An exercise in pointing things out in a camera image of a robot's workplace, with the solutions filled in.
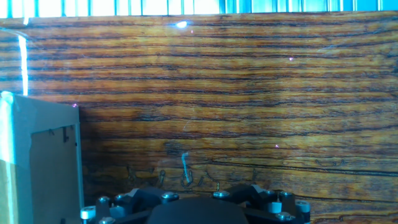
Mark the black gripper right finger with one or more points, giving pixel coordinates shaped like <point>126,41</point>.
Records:
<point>264,202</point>

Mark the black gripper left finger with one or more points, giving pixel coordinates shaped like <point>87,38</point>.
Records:
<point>130,202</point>

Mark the wooden picture frame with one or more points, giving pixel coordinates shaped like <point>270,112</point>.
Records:
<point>49,161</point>

